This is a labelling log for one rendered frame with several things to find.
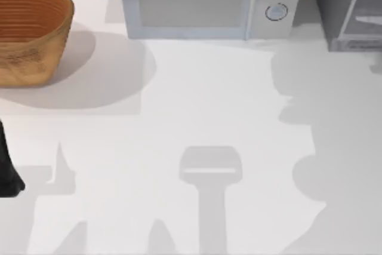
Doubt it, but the microwave oven door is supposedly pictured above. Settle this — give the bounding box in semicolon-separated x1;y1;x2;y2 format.
118;0;258;41

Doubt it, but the round microwave knob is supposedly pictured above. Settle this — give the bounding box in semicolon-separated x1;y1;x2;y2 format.
264;2;289;22

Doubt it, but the pale microwave oven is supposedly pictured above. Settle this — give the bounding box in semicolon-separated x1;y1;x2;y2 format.
116;0;307;42

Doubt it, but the brown woven basket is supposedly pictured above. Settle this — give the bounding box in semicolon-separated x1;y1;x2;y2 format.
0;0;75;89

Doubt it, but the grey cabinet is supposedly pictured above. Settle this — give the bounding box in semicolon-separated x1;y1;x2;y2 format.
309;0;382;53

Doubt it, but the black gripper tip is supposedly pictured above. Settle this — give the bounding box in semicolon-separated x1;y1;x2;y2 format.
0;120;26;198

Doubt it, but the microwave door handle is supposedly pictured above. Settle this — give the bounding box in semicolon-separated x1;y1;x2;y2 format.
245;0;258;41

